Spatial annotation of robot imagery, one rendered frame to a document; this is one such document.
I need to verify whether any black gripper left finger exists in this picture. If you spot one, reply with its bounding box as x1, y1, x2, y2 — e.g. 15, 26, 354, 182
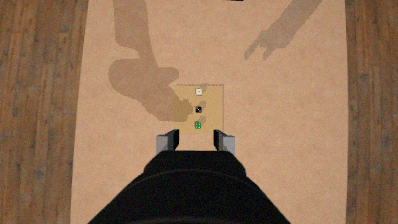
156, 129, 179, 155

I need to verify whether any tan square mat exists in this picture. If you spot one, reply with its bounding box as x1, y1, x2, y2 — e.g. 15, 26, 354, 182
174, 85, 223, 134

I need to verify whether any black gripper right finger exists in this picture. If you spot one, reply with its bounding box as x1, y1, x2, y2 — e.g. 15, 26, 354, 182
213, 130, 235, 156

